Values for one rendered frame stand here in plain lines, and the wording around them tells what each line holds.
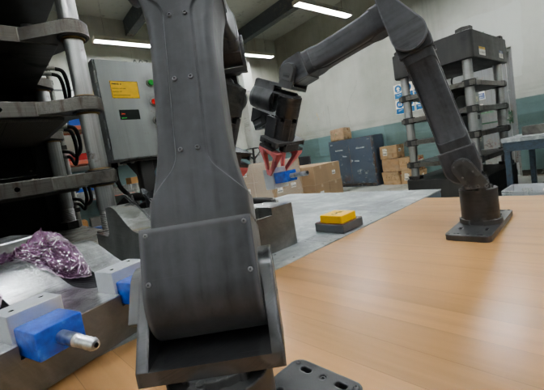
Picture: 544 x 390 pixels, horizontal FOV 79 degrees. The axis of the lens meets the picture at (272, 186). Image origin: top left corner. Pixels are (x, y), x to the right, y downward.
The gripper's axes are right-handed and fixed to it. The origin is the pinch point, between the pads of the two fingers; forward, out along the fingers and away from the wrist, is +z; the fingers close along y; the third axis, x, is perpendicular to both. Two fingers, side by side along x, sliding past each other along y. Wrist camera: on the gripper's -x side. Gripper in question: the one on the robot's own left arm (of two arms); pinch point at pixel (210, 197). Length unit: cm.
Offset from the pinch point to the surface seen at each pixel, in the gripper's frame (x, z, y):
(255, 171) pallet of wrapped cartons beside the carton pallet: -300, 75, -263
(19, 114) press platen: -84, 2, 21
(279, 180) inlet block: -10.1, -0.1, -26.3
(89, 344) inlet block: 22.2, 4.9, 23.7
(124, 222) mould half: -20.0, 12.9, 7.1
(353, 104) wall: -441, -63, -640
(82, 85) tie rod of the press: -81, -11, 4
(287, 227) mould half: 4.2, 5.7, -17.4
